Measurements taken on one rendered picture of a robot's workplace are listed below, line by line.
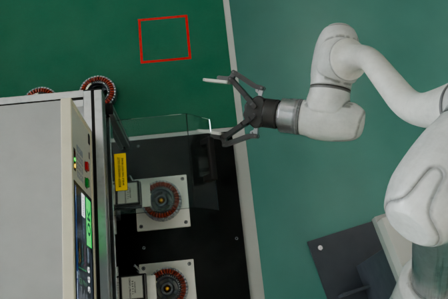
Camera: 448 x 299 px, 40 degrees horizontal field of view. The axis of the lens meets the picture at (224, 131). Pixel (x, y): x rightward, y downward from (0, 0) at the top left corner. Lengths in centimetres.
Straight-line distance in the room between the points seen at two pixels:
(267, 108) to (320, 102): 14
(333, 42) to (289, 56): 129
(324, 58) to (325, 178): 117
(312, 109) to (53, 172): 63
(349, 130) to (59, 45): 99
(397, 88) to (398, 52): 162
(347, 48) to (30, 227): 80
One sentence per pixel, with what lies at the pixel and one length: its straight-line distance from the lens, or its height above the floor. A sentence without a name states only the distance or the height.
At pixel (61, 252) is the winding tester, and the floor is 132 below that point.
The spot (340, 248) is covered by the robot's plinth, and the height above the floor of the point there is 2.
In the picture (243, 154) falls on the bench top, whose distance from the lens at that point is 182.
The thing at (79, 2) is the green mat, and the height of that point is 75.
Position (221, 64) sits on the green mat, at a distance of 193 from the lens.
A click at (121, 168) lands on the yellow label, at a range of 150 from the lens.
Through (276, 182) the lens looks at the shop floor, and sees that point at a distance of 258.
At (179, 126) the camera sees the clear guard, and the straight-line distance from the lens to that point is 152.
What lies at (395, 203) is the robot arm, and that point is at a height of 158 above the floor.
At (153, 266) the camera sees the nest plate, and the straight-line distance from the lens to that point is 173.
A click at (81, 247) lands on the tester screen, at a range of 129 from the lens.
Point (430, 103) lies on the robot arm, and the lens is 116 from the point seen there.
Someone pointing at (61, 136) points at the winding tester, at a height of 132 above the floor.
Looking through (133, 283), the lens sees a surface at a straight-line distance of 159.
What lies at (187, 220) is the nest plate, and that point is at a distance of 174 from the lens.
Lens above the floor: 248
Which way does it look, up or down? 70 degrees down
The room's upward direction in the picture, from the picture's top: 1 degrees counter-clockwise
